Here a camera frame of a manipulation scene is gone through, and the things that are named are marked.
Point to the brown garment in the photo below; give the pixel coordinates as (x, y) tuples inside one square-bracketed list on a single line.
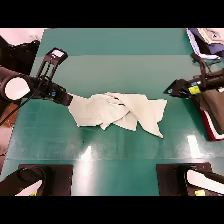
[(215, 106)]

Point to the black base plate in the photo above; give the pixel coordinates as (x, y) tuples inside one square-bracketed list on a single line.
[(166, 180), (61, 180)]

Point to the white garment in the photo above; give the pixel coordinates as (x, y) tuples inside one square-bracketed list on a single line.
[(216, 129)]

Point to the white shirt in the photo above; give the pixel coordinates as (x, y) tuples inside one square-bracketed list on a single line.
[(133, 106)]

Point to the red garment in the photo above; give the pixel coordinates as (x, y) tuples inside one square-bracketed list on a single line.
[(213, 135)]

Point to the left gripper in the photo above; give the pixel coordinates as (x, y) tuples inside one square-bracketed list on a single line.
[(59, 95)]

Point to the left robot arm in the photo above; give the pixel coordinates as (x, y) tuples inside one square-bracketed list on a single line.
[(16, 88)]

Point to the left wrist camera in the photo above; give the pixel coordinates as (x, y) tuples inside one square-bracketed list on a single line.
[(57, 54)]

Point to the dark blue garment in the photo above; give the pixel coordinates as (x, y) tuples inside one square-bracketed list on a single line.
[(201, 45)]

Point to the pale printed garment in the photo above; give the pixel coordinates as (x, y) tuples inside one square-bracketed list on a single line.
[(213, 35)]

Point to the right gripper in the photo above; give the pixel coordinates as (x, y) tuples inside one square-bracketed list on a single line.
[(180, 87)]

